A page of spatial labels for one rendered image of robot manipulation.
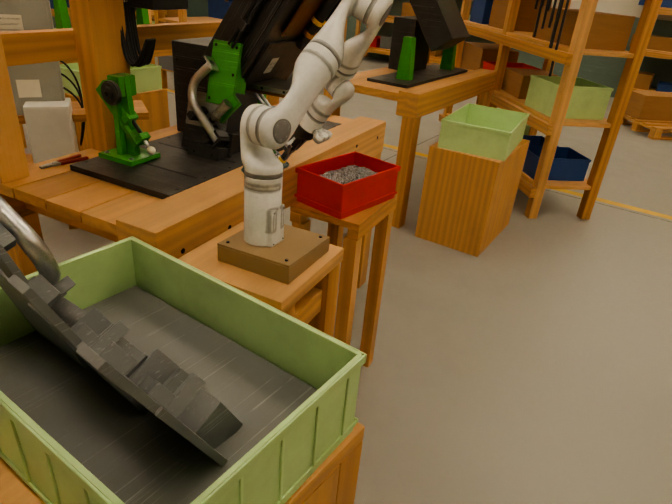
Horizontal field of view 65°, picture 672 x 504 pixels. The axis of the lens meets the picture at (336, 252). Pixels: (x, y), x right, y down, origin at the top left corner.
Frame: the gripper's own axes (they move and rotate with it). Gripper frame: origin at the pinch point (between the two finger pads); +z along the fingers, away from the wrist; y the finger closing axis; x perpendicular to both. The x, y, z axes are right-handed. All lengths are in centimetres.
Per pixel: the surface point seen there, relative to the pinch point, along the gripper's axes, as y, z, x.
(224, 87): -1.4, 0.4, -32.0
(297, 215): 5.8, 9.5, 17.6
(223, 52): -4.3, -7.1, -40.1
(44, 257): 104, -25, 10
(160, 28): -16, 14, -74
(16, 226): 105, -27, 5
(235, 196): 28.9, 4.1, 3.8
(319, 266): 44, -14, 37
